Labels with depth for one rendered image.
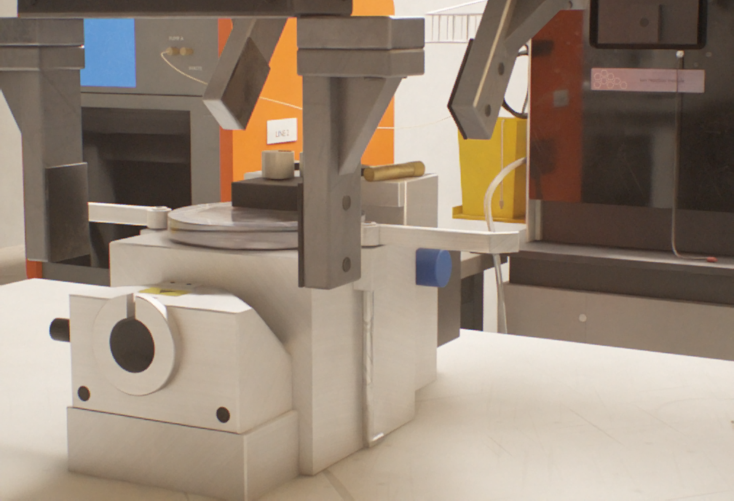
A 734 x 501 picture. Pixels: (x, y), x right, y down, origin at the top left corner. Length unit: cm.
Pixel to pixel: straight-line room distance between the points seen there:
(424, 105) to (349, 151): 309
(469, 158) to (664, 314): 43
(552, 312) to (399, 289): 156
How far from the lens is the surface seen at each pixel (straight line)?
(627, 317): 215
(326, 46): 52
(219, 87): 70
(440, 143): 360
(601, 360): 79
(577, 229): 226
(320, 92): 52
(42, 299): 97
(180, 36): 185
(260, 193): 64
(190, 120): 184
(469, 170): 232
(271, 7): 52
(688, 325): 212
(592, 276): 218
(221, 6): 53
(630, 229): 223
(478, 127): 65
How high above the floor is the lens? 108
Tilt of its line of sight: 8 degrees down
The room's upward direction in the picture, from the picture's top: straight up
